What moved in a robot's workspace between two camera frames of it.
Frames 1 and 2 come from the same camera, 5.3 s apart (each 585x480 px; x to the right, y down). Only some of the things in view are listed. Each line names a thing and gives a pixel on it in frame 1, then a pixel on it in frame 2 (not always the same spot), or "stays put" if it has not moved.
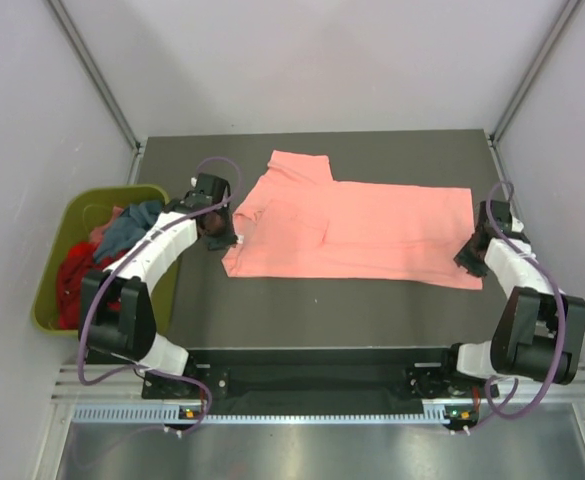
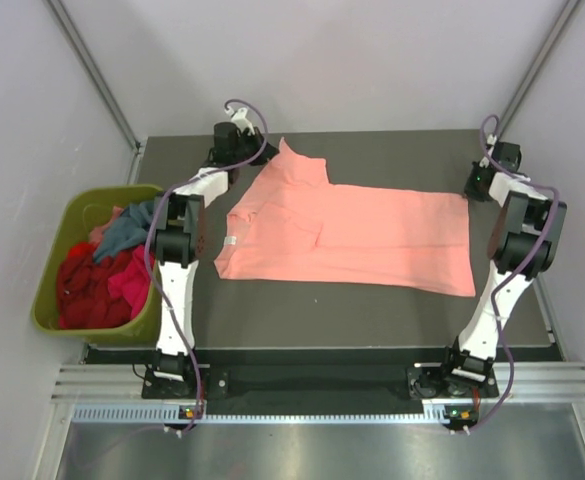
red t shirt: (78, 260) stays put
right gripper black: (474, 268) → (467, 185)
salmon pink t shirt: (294, 221) stays put
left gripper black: (227, 239) → (257, 139)
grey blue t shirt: (129, 225) stays put
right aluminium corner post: (570, 9) stays put
